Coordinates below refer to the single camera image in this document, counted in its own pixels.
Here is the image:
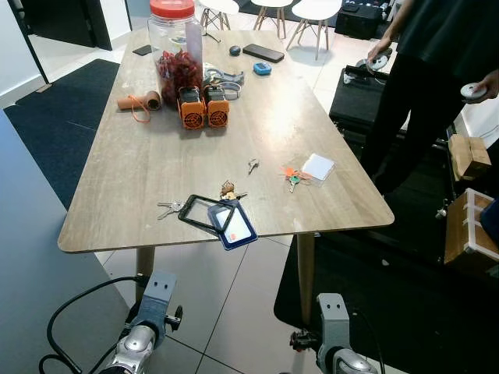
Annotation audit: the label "white card in clear sleeve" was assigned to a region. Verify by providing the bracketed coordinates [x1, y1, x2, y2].
[300, 153, 337, 183]

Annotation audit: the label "black door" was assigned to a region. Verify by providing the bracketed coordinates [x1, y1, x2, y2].
[19, 0, 115, 52]

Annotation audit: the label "clear jar with red lid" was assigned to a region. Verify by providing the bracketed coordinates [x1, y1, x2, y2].
[148, 0, 205, 108]

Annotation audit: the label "plain silver key bunch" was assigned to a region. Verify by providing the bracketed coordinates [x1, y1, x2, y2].
[157, 199, 187, 221]

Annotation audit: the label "keys with orange green tags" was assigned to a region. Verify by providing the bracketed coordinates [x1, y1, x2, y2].
[281, 164, 313, 194]

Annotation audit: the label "orange black device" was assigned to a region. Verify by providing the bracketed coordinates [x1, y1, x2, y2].
[204, 86, 232, 129]
[178, 87, 207, 131]

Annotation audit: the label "black equipment box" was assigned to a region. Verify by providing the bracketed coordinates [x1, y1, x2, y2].
[334, 0, 393, 41]

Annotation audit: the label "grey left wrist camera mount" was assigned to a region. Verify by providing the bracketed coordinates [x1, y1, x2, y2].
[136, 270, 179, 337]

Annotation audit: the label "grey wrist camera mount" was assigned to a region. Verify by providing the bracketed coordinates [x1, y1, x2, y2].
[136, 270, 179, 337]
[315, 292, 356, 353]

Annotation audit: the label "white partition panel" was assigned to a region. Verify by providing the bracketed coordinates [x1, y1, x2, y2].
[0, 109, 205, 374]

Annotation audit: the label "grey metal strap bundle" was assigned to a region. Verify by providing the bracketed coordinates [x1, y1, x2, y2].
[203, 66, 246, 91]

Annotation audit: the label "grey round controller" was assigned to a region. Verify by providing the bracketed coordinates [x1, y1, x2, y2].
[459, 82, 489, 103]
[365, 51, 392, 75]

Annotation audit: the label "person in black clothes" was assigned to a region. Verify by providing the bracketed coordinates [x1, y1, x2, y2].
[359, 0, 499, 197]

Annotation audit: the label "black floor mat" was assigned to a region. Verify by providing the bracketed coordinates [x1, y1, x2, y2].
[3, 58, 122, 210]

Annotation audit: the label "person's right hand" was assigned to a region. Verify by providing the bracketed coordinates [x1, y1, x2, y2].
[371, 41, 395, 65]

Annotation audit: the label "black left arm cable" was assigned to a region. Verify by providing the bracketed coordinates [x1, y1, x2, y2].
[38, 276, 150, 374]

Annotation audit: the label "large black phone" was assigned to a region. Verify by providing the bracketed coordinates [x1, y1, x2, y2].
[242, 44, 286, 64]

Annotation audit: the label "small wooden box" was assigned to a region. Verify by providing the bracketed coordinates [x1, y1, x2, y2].
[448, 133, 493, 182]

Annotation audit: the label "large wooden box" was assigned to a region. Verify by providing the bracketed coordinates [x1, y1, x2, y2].
[444, 188, 499, 279]

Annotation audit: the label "brown roll with orange cord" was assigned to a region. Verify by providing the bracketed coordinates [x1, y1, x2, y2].
[117, 90, 162, 125]

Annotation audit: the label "white chair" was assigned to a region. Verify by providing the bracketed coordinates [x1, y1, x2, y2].
[198, 0, 239, 33]
[285, 0, 343, 61]
[250, 0, 294, 34]

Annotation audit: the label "black case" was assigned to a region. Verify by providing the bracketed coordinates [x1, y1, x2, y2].
[328, 65, 391, 135]

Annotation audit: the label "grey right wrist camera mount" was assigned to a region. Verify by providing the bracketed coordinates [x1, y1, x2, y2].
[315, 292, 356, 353]

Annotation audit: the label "keys with brown charm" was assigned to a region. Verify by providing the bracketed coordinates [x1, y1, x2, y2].
[220, 180, 250, 203]

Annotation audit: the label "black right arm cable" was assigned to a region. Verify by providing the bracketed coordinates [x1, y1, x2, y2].
[352, 310, 386, 374]

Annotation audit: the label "wooden table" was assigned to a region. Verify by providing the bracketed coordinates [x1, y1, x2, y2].
[57, 30, 395, 326]

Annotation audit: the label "person's left hand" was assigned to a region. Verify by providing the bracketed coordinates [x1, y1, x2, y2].
[476, 69, 499, 100]

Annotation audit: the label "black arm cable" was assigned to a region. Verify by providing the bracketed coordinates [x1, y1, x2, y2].
[352, 310, 386, 374]
[38, 276, 150, 374]

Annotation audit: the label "blue card holder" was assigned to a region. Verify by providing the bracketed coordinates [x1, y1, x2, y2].
[207, 200, 260, 252]

